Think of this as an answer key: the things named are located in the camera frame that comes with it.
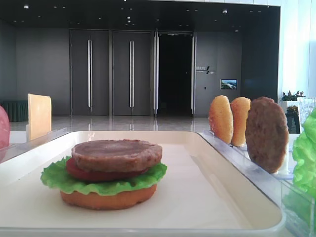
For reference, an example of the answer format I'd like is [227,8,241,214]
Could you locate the left standing bun half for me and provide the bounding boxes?
[209,95,233,144]

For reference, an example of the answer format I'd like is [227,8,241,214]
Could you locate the potted red flowers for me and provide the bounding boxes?
[280,90,305,114]

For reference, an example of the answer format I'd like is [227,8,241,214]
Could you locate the cream rectangular tray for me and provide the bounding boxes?
[0,131,286,237]

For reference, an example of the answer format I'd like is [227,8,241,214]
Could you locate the brown meat patty on stack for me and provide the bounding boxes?
[72,139,162,172]

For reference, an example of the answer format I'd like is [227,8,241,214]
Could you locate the brown standing meat patty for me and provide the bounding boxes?
[245,97,289,173]

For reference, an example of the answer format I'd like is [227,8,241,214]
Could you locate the clear holder rail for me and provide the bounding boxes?
[0,128,68,163]
[200,130,316,237]

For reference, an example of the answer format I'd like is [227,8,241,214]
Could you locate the standing bun half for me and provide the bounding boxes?
[209,95,233,144]
[231,97,251,147]

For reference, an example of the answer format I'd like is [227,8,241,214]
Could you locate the clear right holder rail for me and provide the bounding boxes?
[200,130,316,237]

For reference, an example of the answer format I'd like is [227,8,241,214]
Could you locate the green draped table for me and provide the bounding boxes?
[0,100,28,122]

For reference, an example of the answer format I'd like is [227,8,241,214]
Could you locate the green standing lettuce leaf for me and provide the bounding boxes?
[283,111,316,223]

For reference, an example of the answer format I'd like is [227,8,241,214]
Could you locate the clear drinking glass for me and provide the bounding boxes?
[297,97,316,133]

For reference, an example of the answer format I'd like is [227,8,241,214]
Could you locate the green lettuce leaf on stack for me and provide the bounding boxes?
[40,156,167,196]

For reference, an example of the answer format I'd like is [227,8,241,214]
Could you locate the red tomato slice standing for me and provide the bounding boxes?
[0,106,10,149]

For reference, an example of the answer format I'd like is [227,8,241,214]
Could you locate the clear left holder rail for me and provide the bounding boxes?
[0,128,68,163]

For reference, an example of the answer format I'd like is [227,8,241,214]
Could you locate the bottom bun slice on tray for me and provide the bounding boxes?
[60,184,157,210]

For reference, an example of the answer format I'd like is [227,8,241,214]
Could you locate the wall display screen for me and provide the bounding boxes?
[220,79,237,90]

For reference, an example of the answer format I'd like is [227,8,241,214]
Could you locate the right standing bun half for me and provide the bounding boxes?
[231,97,251,147]

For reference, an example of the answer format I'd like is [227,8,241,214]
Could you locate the red tomato slice on stack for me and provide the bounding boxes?
[66,158,148,182]

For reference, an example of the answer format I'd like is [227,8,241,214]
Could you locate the left orange cheese slice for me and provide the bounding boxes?
[28,94,52,141]

